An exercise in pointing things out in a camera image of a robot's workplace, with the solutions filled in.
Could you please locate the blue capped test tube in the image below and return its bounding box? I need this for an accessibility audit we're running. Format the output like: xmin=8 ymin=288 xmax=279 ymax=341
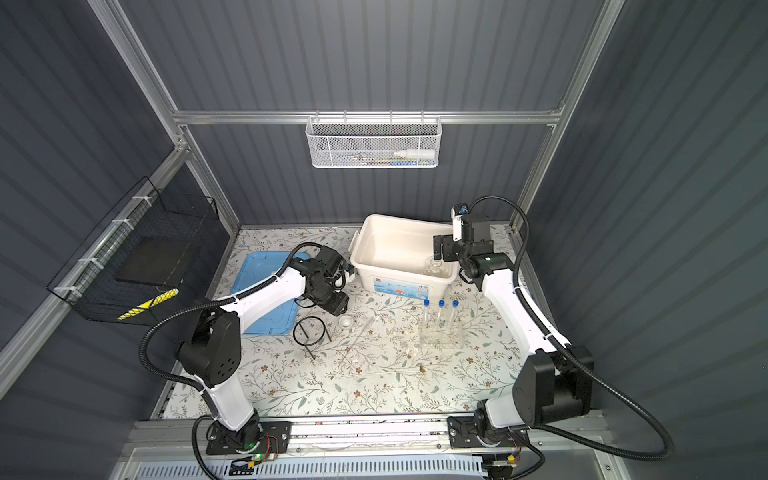
xmin=433 ymin=299 xmax=445 ymax=342
xmin=447 ymin=300 xmax=460 ymax=345
xmin=420 ymin=299 xmax=431 ymax=345

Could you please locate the thin wire test tube brush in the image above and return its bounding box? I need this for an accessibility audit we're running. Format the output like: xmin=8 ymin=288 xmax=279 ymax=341
xmin=345 ymin=315 xmax=375 ymax=364

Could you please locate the white plastic storage bin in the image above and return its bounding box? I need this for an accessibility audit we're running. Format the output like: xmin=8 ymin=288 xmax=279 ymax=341
xmin=349 ymin=214 xmax=459 ymax=303

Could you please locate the clear glass flask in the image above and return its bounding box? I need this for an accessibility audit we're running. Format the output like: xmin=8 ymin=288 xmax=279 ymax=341
xmin=423 ymin=258 xmax=446 ymax=278

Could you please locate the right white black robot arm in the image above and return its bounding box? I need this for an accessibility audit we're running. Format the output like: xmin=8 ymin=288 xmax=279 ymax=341
xmin=433 ymin=213 xmax=675 ymax=462

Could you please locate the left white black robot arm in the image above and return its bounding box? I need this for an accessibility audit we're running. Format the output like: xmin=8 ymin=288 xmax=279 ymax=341
xmin=138 ymin=242 xmax=349 ymax=452

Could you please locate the blue plastic lid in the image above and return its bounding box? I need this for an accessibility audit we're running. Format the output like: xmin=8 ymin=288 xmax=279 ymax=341
xmin=222 ymin=251 xmax=306 ymax=335

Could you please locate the white bottle in basket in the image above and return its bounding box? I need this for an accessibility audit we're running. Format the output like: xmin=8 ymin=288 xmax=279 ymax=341
xmin=393 ymin=149 xmax=437 ymax=162

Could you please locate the black pad in basket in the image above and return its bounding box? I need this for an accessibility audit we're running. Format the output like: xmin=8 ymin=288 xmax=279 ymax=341
xmin=115 ymin=237 xmax=198 ymax=288

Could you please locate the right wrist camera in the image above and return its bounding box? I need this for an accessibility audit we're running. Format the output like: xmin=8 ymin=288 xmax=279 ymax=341
xmin=450 ymin=203 xmax=469 ymax=242

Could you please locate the black wire ring stand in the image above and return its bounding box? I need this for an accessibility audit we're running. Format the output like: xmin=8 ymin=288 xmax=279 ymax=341
xmin=292 ymin=315 xmax=331 ymax=360

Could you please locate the white wire mesh basket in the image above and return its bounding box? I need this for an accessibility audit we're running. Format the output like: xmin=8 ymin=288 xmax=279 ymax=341
xmin=305 ymin=116 xmax=443 ymax=169

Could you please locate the black wire basket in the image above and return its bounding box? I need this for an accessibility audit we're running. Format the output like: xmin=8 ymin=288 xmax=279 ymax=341
xmin=47 ymin=169 xmax=230 ymax=326

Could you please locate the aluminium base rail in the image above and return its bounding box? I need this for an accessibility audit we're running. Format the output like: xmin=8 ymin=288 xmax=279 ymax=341
xmin=131 ymin=413 xmax=619 ymax=463

